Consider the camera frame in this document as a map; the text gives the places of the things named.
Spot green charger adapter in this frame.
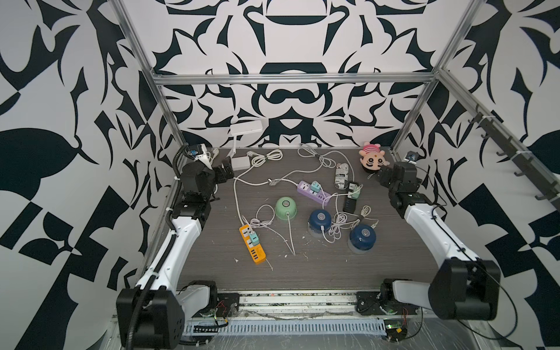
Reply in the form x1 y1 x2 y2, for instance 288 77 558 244
348 185 361 200

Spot blue cordless grinder front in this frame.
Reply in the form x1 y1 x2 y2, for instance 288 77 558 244
347 224 376 254

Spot thin white USB cable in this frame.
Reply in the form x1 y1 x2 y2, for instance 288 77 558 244
248 203 297 257

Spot small teal charger adapter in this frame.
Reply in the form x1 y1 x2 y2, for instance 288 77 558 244
249 231 260 246

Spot yellow power strip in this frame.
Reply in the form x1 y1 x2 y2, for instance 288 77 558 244
239 225 266 265

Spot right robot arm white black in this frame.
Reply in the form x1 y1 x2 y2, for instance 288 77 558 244
376 162 501 321

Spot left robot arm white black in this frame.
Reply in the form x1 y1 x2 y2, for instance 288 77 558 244
116 157 234 349

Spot pink cartoon face toy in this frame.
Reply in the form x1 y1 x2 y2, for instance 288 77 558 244
359 143 390 174

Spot white folding desk lamp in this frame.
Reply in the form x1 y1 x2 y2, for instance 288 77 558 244
227 120 263 171

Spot purple power strip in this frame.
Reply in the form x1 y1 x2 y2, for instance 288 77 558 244
297 181 332 206

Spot cream thick power cord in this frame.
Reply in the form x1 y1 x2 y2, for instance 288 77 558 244
232 163 255 226

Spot grey wall hook rail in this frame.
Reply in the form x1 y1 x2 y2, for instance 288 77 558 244
468 104 559 211

